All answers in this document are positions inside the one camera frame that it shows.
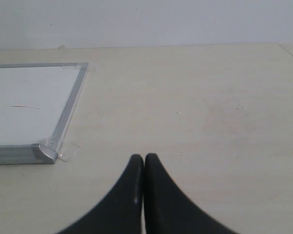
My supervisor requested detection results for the white board with aluminium frame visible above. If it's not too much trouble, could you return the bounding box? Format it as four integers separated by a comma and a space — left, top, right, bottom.
0, 62, 88, 165

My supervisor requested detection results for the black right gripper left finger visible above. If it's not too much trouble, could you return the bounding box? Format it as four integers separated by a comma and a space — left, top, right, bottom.
59, 154, 144, 234

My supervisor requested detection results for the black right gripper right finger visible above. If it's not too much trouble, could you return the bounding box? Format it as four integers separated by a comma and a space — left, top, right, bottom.
144, 153, 235, 234

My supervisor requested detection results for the clear tape near right corner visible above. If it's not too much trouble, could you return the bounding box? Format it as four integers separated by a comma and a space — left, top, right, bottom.
58, 142, 80, 162

